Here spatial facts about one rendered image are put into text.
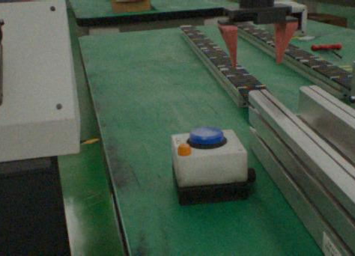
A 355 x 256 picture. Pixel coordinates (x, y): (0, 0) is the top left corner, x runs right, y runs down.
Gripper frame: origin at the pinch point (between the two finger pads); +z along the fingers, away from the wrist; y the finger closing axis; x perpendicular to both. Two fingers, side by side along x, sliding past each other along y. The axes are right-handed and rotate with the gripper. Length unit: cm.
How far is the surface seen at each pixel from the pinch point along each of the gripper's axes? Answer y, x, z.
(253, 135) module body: -5.7, -19.6, 6.2
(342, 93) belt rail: 17.2, 2.9, 8.0
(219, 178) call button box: -13.2, -32.8, 6.1
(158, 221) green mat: -20.5, -35.6, 9.1
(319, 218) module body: -6.0, -43.7, 5.9
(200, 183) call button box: -15.4, -32.8, 6.5
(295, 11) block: 33, 76, 1
